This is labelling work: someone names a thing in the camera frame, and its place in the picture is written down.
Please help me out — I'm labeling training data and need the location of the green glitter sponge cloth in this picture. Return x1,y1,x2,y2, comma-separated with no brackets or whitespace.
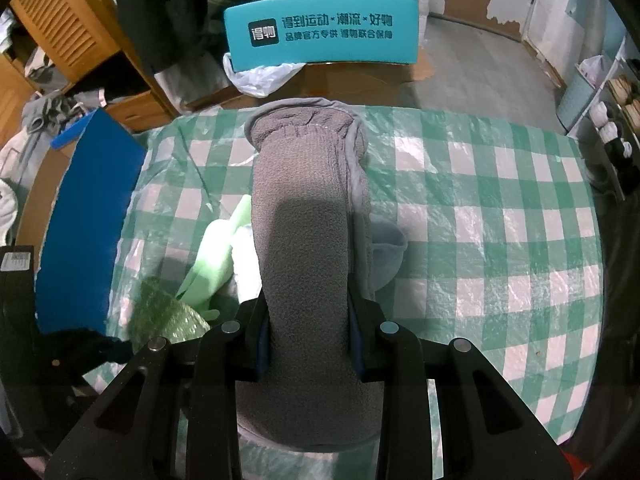
127,278,210,351

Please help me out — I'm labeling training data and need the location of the light green cloth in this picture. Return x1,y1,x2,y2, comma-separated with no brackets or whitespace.
176,195,262,322

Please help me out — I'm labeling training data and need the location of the light grey blue sock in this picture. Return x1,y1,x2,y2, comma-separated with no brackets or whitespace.
370,214,408,292

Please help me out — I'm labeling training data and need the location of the long grey sock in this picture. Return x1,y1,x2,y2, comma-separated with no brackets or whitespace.
236,98,383,453

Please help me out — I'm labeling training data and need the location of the black sock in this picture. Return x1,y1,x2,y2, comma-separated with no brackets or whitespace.
36,328,134,393

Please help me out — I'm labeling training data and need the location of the blue cardboard box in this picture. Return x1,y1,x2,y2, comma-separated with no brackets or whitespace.
16,110,145,334

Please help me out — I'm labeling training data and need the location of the green checkered tablecloth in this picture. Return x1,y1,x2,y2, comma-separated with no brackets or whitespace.
105,106,602,442

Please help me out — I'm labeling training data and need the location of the wooden louvered cabinet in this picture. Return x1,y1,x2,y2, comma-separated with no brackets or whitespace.
6,0,178,132

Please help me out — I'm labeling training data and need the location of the white plastic bag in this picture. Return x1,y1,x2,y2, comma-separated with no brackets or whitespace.
222,52,306,99

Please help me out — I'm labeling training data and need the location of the flat brown cardboard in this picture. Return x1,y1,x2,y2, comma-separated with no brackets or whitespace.
186,48,435,112

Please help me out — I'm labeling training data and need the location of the teal printed box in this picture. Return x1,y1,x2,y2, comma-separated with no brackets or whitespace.
224,0,420,72

